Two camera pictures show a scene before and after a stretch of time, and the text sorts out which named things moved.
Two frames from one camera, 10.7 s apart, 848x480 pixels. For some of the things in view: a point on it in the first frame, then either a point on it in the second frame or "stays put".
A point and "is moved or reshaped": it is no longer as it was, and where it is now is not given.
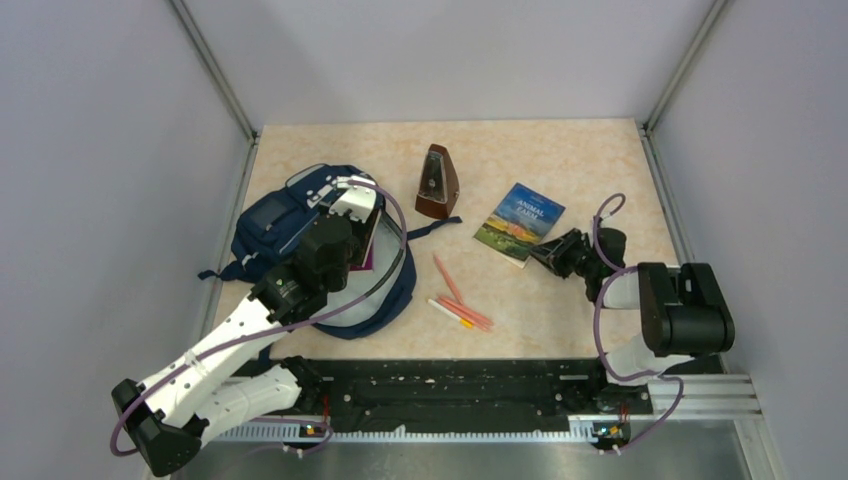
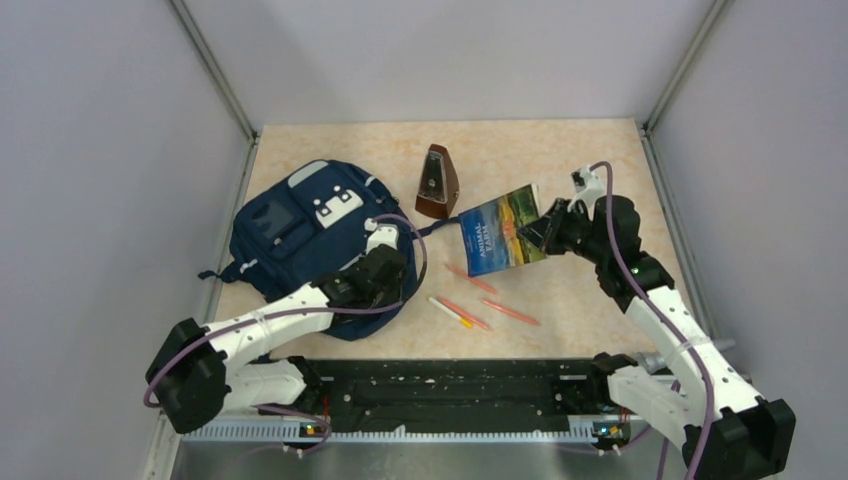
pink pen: [468, 310] → [510, 313]
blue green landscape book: [522, 219] is moved or reshaped
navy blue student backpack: [269, 231] stays put
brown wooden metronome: [439, 188] stays put
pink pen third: [474, 321] stays put
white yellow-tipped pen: [464, 322] stays put
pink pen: [448, 279] → [472, 279]
